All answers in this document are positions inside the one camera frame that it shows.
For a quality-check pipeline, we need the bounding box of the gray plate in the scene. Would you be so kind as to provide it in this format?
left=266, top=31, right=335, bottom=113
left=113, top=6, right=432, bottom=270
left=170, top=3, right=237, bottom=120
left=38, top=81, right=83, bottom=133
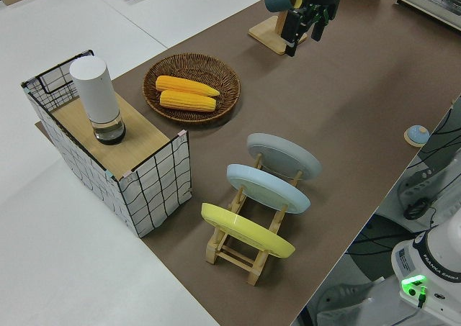
left=246, top=132, right=322, bottom=183

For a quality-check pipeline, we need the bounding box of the light blue plate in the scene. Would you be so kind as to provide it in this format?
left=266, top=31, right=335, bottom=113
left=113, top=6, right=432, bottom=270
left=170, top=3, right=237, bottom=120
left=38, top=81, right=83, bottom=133
left=226, top=163, right=311, bottom=215

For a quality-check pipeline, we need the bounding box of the yellow plate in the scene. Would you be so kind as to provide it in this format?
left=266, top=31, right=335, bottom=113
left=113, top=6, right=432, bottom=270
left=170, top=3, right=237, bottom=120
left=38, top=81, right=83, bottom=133
left=200, top=202, right=296, bottom=259

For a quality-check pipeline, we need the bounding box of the low wooden plate rack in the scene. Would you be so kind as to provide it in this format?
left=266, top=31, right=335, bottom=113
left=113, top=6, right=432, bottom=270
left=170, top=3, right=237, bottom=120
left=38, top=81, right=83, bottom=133
left=205, top=153, right=304, bottom=286

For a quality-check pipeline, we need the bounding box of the wooden mug tree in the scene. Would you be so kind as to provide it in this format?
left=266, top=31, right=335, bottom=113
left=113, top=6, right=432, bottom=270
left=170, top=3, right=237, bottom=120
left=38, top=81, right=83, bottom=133
left=247, top=0, right=309, bottom=56

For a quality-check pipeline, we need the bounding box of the brown table mat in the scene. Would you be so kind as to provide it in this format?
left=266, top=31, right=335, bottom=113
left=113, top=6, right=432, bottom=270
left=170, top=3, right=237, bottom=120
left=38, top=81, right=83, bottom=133
left=35, top=0, right=461, bottom=326

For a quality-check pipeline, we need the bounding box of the brown wicker basket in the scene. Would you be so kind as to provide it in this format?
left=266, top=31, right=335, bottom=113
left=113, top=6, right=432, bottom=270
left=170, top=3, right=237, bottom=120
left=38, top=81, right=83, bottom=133
left=143, top=53, right=241, bottom=125

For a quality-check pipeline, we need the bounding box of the yellow corn cob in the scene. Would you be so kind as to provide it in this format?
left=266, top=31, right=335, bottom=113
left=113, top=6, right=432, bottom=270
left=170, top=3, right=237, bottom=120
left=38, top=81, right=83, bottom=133
left=155, top=75, right=221, bottom=98
left=158, top=90, right=218, bottom=113

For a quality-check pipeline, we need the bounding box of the white power strip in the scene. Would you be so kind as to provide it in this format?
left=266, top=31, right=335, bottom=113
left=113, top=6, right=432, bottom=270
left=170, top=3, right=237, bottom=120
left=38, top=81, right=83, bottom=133
left=397, top=156, right=444, bottom=219

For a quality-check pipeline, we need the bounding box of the white cylindrical bottle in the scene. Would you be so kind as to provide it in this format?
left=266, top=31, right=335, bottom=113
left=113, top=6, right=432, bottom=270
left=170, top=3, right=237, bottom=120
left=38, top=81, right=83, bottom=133
left=69, top=55, right=127, bottom=146

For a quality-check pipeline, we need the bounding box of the wire grid box wooden shelf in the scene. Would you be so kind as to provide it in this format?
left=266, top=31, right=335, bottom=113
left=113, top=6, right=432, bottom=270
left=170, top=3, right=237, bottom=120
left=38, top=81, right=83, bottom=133
left=20, top=49, right=192, bottom=239

